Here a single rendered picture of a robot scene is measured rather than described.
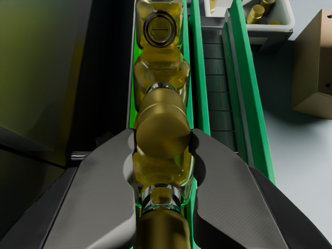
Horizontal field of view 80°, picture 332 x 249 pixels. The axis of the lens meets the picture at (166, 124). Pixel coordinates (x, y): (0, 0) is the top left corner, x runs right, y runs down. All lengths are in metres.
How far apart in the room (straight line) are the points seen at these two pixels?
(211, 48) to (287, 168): 0.32
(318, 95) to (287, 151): 0.14
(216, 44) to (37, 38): 0.33
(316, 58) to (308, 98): 0.10
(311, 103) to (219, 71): 0.26
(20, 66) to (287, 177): 0.52
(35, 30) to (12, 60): 0.05
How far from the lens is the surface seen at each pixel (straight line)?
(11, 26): 0.21
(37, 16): 0.25
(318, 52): 0.60
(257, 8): 0.68
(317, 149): 0.60
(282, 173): 0.54
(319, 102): 0.58
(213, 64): 0.42
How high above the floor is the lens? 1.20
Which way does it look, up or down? 69 degrees down
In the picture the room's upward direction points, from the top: 6 degrees clockwise
